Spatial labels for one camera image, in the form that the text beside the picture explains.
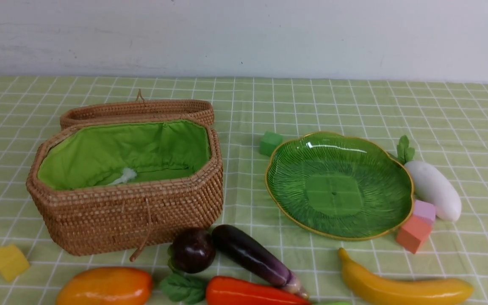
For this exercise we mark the long purple eggplant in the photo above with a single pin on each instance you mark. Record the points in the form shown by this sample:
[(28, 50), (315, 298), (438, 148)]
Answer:
[(254, 257)]

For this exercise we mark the dark purple mangosteen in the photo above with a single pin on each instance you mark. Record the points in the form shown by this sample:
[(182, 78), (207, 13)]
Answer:
[(192, 251)]

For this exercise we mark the red carrot with leaves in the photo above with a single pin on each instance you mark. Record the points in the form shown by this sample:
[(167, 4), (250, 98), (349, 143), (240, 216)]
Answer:
[(223, 290)]

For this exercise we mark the white radish with leaves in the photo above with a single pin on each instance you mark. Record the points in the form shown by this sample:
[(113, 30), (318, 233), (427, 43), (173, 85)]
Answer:
[(430, 185)]

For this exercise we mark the yellow banana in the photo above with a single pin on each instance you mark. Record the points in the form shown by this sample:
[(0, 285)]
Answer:
[(382, 291)]

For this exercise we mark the orange mango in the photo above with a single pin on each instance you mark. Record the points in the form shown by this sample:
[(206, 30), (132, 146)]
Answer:
[(107, 286)]

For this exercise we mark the green foam cube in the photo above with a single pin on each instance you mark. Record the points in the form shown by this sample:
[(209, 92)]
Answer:
[(269, 142)]

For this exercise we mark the green glass leaf plate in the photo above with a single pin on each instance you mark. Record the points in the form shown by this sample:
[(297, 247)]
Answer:
[(341, 187)]

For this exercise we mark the woven rattan basket lid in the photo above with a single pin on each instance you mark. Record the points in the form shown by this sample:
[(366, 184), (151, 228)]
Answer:
[(160, 108)]

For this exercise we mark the woven rattan basket green lining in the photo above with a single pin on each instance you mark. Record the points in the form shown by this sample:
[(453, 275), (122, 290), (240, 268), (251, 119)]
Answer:
[(127, 184)]

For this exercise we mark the pink foam cube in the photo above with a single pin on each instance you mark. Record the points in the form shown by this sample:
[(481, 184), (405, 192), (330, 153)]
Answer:
[(425, 211)]

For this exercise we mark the orange foam cube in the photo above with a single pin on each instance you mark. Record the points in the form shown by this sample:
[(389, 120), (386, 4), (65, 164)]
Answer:
[(413, 234)]

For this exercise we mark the green checked tablecloth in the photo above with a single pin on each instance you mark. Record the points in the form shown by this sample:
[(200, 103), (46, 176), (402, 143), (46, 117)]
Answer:
[(447, 123)]

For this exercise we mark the yellow foam cube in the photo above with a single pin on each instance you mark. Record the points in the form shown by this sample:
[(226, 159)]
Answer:
[(13, 262)]

